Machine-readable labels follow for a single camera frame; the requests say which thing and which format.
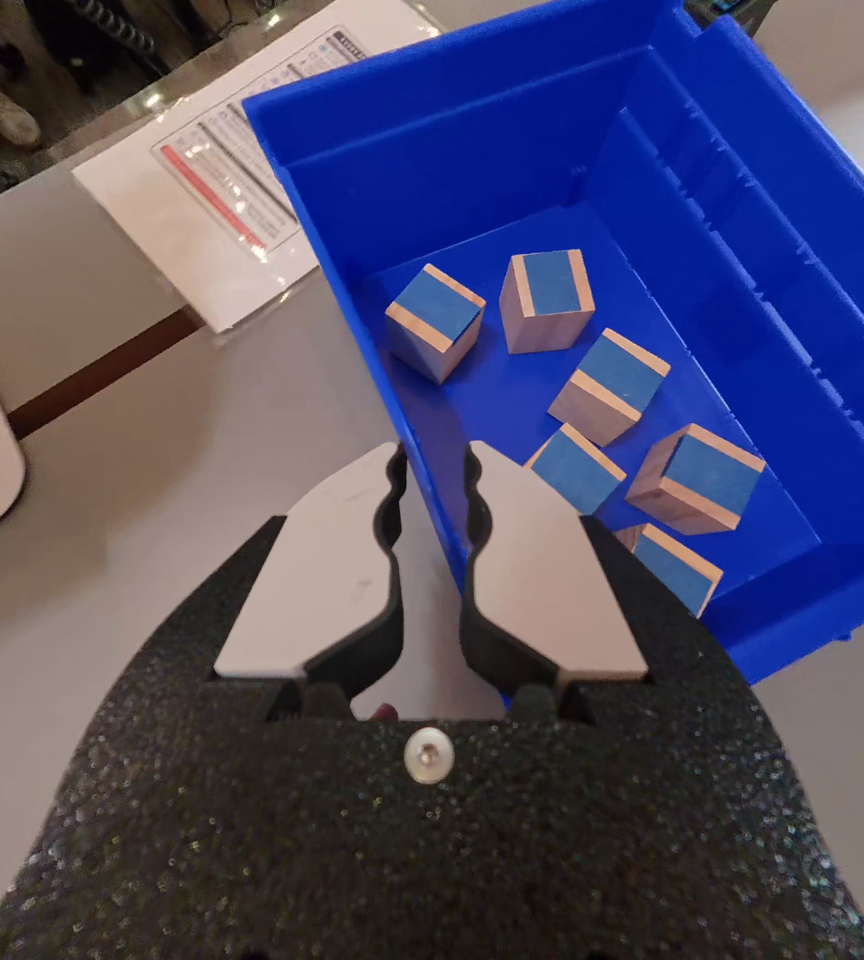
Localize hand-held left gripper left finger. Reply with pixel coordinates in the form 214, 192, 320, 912
213, 441, 407, 706

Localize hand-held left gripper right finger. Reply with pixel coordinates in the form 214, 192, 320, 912
459, 439, 652, 706

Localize blue plastic storage bin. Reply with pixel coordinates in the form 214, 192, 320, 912
240, 0, 864, 710

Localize cluster of wooden cubes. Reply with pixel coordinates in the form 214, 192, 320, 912
384, 249, 767, 620

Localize laminated instruction sheet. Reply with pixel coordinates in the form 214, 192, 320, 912
72, 0, 444, 335

